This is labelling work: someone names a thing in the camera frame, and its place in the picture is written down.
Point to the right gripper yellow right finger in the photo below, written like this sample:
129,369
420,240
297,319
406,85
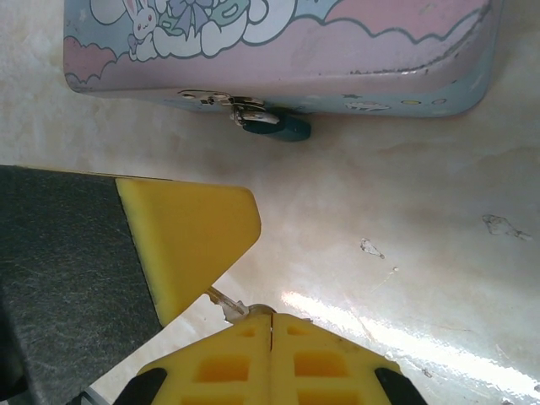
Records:
329,371

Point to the black-yellow finger of the left gripper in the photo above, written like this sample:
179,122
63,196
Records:
84,261

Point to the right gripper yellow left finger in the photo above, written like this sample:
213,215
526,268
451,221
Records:
219,371

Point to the small silver key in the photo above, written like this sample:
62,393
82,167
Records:
230,306

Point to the teal padlock silver shackle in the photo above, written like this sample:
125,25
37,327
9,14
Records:
291,130

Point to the pastel cartoon tin box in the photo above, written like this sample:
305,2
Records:
295,59

